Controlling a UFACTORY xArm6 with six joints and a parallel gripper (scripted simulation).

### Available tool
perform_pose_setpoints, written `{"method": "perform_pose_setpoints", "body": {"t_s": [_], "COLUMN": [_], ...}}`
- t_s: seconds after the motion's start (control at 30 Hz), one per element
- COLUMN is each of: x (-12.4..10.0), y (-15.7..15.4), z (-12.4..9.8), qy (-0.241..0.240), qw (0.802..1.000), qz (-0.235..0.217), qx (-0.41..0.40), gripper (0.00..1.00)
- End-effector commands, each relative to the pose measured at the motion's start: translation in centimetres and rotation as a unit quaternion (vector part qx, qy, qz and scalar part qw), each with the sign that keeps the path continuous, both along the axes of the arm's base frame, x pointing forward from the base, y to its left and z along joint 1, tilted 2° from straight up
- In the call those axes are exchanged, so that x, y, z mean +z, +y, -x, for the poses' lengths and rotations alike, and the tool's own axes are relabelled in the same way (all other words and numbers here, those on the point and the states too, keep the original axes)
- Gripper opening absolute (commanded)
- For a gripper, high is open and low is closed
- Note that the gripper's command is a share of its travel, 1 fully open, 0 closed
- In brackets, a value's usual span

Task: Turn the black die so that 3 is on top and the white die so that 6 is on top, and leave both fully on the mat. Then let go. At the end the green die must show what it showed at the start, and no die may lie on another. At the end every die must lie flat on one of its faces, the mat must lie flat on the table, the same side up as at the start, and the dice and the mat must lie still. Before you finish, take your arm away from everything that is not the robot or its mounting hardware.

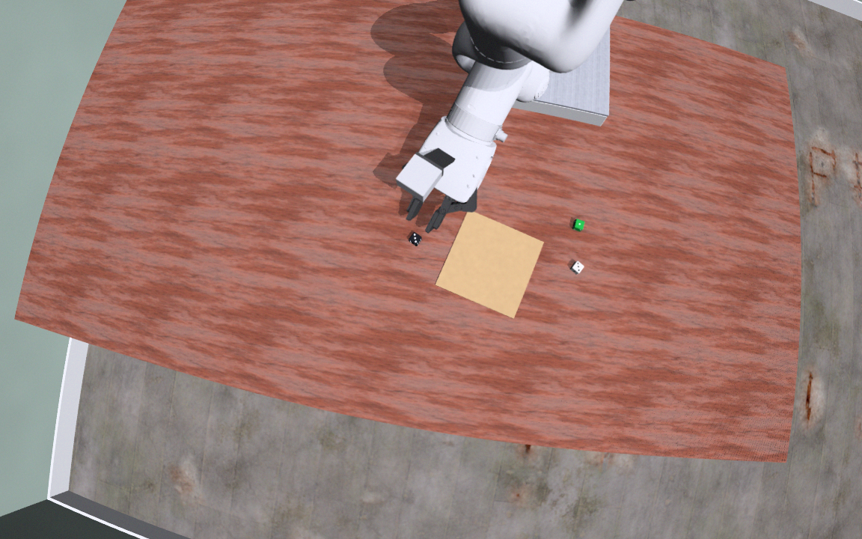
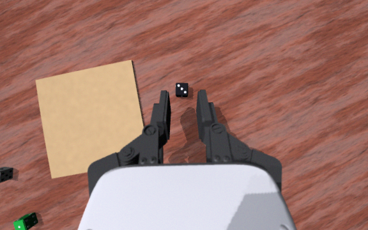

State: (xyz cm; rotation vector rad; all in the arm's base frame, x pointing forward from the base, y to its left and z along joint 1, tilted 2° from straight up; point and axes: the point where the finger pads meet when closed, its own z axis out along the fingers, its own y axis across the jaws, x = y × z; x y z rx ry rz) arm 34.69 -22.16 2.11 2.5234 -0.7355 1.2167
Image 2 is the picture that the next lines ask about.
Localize green die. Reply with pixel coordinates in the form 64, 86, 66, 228
13, 213, 38, 230

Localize tan square mat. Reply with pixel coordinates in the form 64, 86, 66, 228
36, 60, 144, 178

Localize white die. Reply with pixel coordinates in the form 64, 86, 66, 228
0, 167, 13, 183

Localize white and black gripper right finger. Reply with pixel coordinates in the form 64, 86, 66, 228
196, 89, 282, 193

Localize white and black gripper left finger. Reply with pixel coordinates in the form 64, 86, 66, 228
88, 90, 171, 198

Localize black die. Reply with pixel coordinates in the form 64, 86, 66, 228
176, 83, 188, 97

